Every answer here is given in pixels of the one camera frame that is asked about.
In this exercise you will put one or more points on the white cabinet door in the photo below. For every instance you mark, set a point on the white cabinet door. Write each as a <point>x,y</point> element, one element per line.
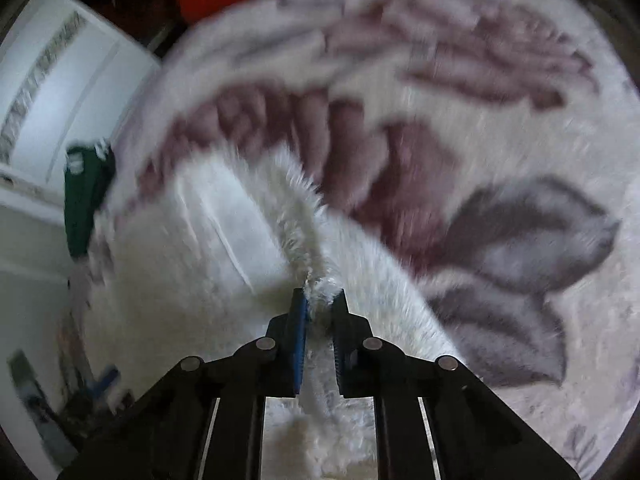
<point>65,85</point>

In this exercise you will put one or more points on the floral plush blanket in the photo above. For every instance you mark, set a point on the floral plush blanket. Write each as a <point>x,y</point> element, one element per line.
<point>500,160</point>

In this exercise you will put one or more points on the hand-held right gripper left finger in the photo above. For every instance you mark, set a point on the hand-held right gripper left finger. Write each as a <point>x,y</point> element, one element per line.
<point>299,345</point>

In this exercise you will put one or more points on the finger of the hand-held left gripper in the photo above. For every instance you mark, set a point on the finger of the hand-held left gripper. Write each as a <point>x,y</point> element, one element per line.
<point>106,377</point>

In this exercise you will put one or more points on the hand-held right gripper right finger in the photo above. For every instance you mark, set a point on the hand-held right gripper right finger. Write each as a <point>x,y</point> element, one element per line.
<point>342,345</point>

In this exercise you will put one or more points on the green cloth with white print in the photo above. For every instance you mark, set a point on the green cloth with white print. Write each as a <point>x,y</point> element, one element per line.
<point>82,200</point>

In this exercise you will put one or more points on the white fluffy garment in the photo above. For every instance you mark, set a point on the white fluffy garment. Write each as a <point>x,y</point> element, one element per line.
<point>200,270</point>

